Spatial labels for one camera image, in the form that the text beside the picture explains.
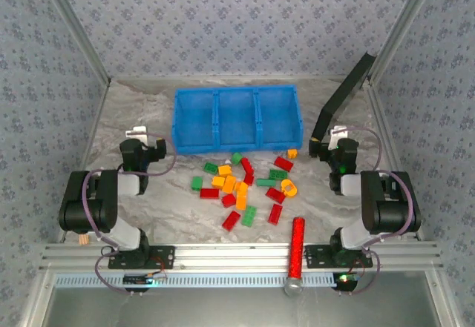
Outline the red glitter microphone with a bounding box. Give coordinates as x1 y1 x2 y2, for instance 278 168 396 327
284 216 307 297

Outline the aluminium wall rail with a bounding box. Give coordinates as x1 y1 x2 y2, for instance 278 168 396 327
109 76 346 82

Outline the grey metal sheet panel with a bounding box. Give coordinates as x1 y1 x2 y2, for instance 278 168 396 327
44 288 442 327

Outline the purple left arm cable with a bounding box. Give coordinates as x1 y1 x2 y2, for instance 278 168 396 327
82 131 177 297

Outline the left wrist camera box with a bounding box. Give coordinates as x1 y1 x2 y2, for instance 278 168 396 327
125 125 148 139

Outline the right circuit board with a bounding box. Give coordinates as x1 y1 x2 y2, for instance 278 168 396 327
333 272 360 293

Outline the aluminium frame post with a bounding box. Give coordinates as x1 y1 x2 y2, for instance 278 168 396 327
369 0 445 83
36 0 112 83

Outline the circuit board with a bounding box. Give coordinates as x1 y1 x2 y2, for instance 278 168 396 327
123 274 157 287
333 272 360 293

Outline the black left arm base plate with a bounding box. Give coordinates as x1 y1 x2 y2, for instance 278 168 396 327
107 245 176 270

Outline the left circuit board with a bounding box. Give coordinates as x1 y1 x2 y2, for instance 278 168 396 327
123 274 157 287

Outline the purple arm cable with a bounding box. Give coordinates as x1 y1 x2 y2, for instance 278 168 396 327
335 126 415 297
82 131 177 297

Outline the blue three-compartment bin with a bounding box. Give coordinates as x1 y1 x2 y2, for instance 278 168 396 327
170 84 304 156

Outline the black angled bar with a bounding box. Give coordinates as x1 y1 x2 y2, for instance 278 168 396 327
310 51 378 142

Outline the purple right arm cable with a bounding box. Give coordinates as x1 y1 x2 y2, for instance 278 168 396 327
335 126 415 297

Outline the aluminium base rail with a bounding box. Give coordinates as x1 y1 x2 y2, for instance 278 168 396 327
39 243 445 272

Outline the grey slotted cable duct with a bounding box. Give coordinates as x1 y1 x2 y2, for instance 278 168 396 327
54 271 337 289

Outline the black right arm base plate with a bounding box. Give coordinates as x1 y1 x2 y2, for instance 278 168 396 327
304 244 373 268

